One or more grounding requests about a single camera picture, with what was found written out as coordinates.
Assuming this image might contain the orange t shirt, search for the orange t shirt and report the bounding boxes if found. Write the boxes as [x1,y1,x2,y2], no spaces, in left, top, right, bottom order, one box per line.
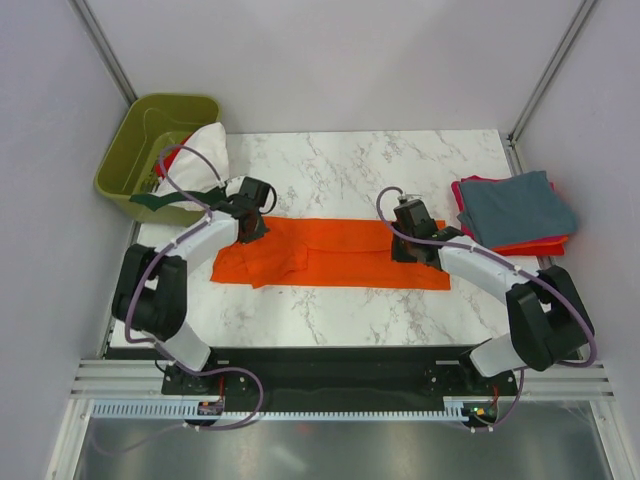
[211,216,451,291]

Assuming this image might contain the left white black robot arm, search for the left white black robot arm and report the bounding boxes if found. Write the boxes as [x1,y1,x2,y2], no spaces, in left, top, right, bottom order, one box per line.
[111,176,277,393]

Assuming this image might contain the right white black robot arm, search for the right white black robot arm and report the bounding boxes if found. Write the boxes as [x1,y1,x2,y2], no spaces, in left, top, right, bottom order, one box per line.
[390,194,597,394]

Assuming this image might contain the white red green t shirt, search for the white red green t shirt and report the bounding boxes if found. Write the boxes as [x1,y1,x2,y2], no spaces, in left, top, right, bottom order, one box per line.
[129,122,230,211]

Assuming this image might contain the folded grey-blue t shirt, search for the folded grey-blue t shirt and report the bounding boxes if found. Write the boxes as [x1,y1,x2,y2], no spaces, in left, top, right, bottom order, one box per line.
[456,170,581,248]

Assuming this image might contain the olive green plastic bin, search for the olive green plastic bin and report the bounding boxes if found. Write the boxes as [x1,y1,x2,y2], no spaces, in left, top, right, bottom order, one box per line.
[94,93,219,227]

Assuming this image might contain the folded red-orange t shirt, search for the folded red-orange t shirt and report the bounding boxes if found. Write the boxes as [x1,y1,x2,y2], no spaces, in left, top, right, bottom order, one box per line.
[491,236,569,257]

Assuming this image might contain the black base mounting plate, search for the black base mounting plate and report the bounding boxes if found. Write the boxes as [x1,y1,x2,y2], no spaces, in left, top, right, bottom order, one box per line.
[162,346,517,411]

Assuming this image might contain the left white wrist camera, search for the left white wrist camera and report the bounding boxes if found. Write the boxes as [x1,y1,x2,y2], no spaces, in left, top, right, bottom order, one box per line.
[224,175,246,198]

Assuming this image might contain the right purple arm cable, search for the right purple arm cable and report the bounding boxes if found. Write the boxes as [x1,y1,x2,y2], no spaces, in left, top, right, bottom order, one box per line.
[375,186,599,369]

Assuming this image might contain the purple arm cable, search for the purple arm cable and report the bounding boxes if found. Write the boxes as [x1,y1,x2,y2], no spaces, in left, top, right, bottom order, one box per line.
[123,144,229,374]
[375,186,599,369]

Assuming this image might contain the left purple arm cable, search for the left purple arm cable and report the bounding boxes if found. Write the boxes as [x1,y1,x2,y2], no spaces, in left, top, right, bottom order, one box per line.
[123,144,229,374]

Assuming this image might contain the right aluminium frame post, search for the right aluminium frame post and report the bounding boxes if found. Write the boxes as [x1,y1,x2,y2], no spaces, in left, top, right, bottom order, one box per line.
[506,0,600,148]

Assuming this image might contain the aluminium frame post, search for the aluminium frame post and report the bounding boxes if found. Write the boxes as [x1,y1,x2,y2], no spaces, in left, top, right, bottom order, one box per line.
[69,0,138,105]
[506,0,600,148]

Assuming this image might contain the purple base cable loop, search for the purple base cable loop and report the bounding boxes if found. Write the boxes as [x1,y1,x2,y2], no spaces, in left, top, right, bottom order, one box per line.
[89,365,266,456]

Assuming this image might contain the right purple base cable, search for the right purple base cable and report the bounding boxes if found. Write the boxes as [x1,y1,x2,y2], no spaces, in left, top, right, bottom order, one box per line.
[462,367,526,435]

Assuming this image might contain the aluminium extrusion rail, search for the aluminium extrusion rail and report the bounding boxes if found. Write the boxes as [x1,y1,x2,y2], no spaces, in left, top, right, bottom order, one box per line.
[69,357,169,399]

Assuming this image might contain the white slotted cable duct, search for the white slotted cable duct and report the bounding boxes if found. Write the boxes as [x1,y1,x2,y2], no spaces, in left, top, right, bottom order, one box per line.
[91,399,497,422]

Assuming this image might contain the left aluminium frame post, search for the left aluminium frame post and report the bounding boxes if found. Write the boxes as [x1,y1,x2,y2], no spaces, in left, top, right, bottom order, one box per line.
[69,0,138,105]

